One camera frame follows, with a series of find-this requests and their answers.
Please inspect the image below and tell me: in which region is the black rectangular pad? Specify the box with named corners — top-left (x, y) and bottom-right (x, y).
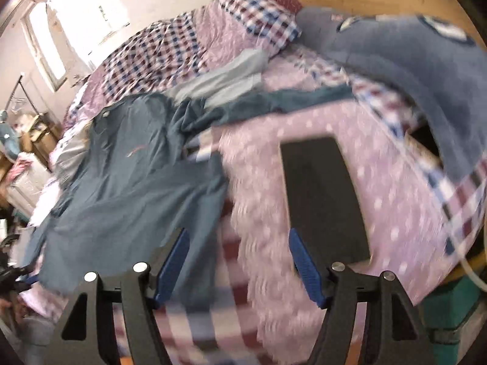
top-left (281, 136), bottom-right (371, 269)

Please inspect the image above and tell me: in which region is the silver ribbed suitcase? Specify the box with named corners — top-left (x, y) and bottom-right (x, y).
top-left (8, 160), bottom-right (52, 217)

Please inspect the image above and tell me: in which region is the black clothes rack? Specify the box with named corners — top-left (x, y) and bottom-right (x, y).
top-left (4, 72), bottom-right (42, 118)

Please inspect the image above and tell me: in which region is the purple checkered quilt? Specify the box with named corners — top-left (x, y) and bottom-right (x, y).
top-left (63, 0), bottom-right (303, 130)

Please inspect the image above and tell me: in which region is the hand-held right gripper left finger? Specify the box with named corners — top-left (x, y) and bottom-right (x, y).
top-left (47, 228), bottom-right (191, 365)

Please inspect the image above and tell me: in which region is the dark blue garment with graphic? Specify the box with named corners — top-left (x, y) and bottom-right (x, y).
top-left (295, 6), bottom-right (487, 183)

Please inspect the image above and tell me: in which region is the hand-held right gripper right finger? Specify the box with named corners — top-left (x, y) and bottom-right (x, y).
top-left (288, 228), bottom-right (444, 365)

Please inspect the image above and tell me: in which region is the wooden shelf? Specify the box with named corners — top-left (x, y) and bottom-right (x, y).
top-left (19, 112), bottom-right (63, 164)

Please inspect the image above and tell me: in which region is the blue shark plush toy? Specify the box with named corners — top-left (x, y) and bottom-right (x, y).
top-left (0, 109), bottom-right (19, 160)

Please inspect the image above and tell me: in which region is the white embroidered curtain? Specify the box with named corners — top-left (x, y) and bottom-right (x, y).
top-left (46, 0), bottom-right (100, 78)

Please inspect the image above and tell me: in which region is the bed with checkered sheet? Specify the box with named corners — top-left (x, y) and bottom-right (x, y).
top-left (23, 0), bottom-right (487, 365)

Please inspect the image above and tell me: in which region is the teal blue shirt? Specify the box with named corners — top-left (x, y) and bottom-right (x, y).
top-left (21, 85), bottom-right (354, 297)

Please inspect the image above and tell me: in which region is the window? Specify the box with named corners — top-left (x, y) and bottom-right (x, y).
top-left (21, 0), bottom-right (132, 92)

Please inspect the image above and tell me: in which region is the green storage box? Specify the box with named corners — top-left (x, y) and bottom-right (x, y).
top-left (420, 270), bottom-right (487, 346)

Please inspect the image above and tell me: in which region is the white cable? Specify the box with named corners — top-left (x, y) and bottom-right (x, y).
top-left (458, 213), bottom-right (487, 291)

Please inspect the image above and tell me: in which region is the pink fluffy cloth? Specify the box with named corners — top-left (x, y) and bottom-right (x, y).
top-left (11, 152), bottom-right (39, 176)

